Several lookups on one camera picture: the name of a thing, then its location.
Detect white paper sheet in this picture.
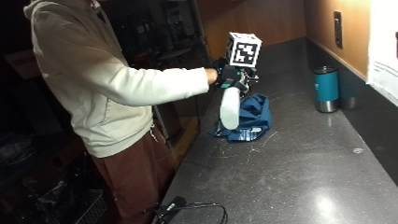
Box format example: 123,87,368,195
366,0,398,108

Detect black wire basket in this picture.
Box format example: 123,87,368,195
61,189,109,224

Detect the person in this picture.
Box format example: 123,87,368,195
23,0,219,224

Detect white marker cube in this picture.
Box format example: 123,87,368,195
225,32,264,68

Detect blue cloth bag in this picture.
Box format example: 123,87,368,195
208,92,274,143

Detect teal steel tumbler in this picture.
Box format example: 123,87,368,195
313,65,341,114

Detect black wall outlet plate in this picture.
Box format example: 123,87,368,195
333,10,345,49

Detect black device with cable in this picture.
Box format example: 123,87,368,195
152,195,229,224

